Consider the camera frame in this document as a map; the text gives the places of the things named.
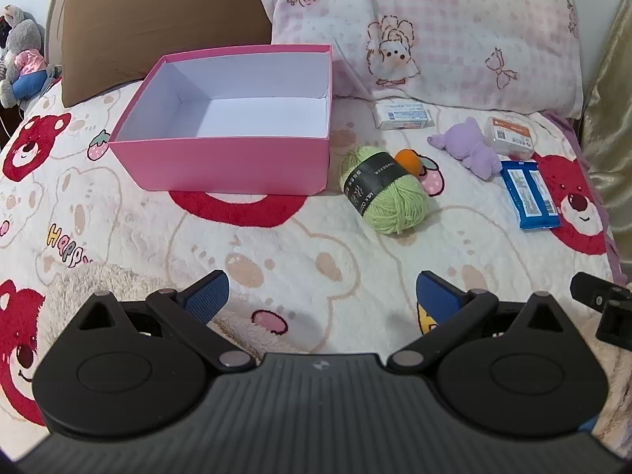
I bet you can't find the purple plush toy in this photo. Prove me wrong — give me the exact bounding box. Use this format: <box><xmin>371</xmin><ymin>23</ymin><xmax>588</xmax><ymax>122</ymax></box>
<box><xmin>427</xmin><ymin>118</ymin><xmax>502</xmax><ymax>180</ymax></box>

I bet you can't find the brown pillow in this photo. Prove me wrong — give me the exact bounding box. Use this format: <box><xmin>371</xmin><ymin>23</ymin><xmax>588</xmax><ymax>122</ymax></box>
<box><xmin>62</xmin><ymin>0</ymin><xmax>273</xmax><ymax>108</ymax></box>

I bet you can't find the small orange ball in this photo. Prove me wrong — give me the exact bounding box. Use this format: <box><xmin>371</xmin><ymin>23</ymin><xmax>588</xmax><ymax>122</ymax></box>
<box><xmin>395</xmin><ymin>149</ymin><xmax>423</xmax><ymax>177</ymax></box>

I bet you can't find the cream fluffy cloth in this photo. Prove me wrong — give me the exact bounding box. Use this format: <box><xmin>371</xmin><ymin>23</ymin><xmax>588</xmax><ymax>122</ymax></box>
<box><xmin>42</xmin><ymin>261</ymin><xmax>317</xmax><ymax>356</ymax></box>

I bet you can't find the blue wet wipes packet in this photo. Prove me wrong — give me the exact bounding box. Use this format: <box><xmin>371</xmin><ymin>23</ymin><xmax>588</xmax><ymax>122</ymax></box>
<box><xmin>500</xmin><ymin>159</ymin><xmax>562</xmax><ymax>231</ymax></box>

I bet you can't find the white tissue pack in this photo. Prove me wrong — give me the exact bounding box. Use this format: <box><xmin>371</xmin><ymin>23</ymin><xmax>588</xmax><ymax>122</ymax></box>
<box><xmin>374</xmin><ymin>101</ymin><xmax>435</xmax><ymax>132</ymax></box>

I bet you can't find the pink plaid pillow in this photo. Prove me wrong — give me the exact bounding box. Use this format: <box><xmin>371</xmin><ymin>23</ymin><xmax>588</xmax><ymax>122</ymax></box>
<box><xmin>249</xmin><ymin>0</ymin><xmax>586</xmax><ymax>119</ymax></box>

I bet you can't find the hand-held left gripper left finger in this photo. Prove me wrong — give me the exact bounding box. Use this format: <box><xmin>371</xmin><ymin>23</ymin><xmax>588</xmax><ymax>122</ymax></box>
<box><xmin>73</xmin><ymin>270</ymin><xmax>255</xmax><ymax>371</ymax></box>

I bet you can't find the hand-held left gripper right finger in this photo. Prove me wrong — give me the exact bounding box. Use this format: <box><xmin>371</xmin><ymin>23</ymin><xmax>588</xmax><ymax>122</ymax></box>
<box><xmin>386</xmin><ymin>270</ymin><xmax>570</xmax><ymax>372</ymax></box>

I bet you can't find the pink cardboard box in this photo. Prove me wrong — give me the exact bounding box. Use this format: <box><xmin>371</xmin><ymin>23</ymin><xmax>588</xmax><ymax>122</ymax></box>
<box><xmin>107</xmin><ymin>43</ymin><xmax>333</xmax><ymax>194</ymax></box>

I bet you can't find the white box with orange label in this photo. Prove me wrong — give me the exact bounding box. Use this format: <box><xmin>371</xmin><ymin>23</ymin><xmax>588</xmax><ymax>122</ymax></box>
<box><xmin>483</xmin><ymin>116</ymin><xmax>536</xmax><ymax>161</ymax></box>

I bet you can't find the green yarn ball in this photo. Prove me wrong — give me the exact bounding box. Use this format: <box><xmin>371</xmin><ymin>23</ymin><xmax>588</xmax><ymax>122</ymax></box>
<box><xmin>340</xmin><ymin>145</ymin><xmax>431</xmax><ymax>235</ymax></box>

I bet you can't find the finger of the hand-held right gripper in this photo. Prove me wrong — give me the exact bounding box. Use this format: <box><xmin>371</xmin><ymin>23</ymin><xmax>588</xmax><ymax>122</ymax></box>
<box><xmin>596</xmin><ymin>301</ymin><xmax>632</xmax><ymax>351</ymax></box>
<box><xmin>570</xmin><ymin>271</ymin><xmax>632</xmax><ymax>314</ymax></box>

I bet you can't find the grey stuffed toy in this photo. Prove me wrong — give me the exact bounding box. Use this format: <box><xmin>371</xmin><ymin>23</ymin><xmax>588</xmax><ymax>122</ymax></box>
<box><xmin>0</xmin><ymin>4</ymin><xmax>50</xmax><ymax>109</ymax></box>

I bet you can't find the gold curtain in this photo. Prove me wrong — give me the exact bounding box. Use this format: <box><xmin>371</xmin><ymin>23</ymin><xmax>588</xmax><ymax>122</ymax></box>
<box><xmin>580</xmin><ymin>0</ymin><xmax>632</xmax><ymax>287</ymax></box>

